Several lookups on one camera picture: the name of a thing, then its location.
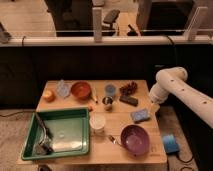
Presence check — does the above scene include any blue sponge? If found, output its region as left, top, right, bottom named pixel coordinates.
left=130, top=108, right=150, bottom=123

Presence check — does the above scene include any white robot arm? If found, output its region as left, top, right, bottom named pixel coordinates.
left=149, top=67, right=213, bottom=129

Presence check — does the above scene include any green plastic tray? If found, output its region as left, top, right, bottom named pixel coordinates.
left=21, top=108, right=90, bottom=161

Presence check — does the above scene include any metal spatula in tray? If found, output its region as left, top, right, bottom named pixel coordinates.
left=35, top=113, right=53, bottom=155

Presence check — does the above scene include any black rectangular block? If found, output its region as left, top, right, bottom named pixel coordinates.
left=119, top=95, right=138, bottom=106

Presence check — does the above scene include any dark grape bunch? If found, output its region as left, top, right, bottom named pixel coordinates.
left=119, top=81, right=138, bottom=96

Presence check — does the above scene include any wooden table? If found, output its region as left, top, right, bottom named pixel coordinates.
left=17, top=80, right=167, bottom=166

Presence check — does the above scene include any purple bowl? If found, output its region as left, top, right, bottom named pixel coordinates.
left=120, top=125, right=150, bottom=156

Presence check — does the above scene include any blue tape roll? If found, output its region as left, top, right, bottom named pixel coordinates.
left=163, top=134, right=180, bottom=154

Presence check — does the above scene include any small metal cup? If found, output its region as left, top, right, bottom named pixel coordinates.
left=102, top=96, right=113, bottom=111

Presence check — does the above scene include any metal fork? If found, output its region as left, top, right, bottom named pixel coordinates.
left=108, top=135, right=122, bottom=146

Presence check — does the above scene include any white plastic cup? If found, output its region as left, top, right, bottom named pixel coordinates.
left=89, top=114, right=106, bottom=134

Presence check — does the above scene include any small orange ball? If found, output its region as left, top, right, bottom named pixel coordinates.
left=88, top=106, right=94, bottom=112

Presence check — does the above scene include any orange bowl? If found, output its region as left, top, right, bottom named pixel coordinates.
left=71, top=81, right=91, bottom=100

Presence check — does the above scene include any clear plastic bag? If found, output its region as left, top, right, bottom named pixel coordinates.
left=56, top=80, right=70, bottom=98

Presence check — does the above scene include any black office chair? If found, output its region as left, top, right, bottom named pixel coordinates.
left=102, top=10, right=120, bottom=36

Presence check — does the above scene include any orange apple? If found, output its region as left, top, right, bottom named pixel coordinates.
left=42, top=90, right=55, bottom=102

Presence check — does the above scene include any yellow handled tool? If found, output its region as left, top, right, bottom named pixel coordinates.
left=91, top=87, right=98, bottom=104

